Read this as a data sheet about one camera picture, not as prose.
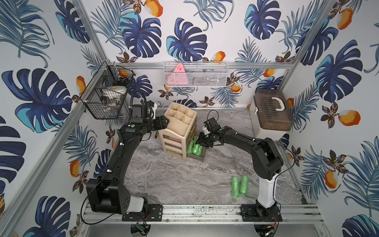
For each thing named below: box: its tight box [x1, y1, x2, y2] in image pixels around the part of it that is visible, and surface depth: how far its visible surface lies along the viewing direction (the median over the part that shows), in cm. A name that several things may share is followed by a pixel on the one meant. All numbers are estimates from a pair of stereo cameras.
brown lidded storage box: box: [249, 88, 295, 141], surface depth 98 cm
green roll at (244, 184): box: [240, 174, 249, 196], surface depth 83 cm
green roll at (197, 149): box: [192, 144, 203, 157], surface depth 94 cm
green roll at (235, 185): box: [231, 175, 240, 199], surface depth 83 cm
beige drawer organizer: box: [158, 102, 198, 160], surface depth 84 cm
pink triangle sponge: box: [167, 62, 189, 85], surface depth 92 cm
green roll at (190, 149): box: [187, 139, 195, 154], surface depth 96 cm
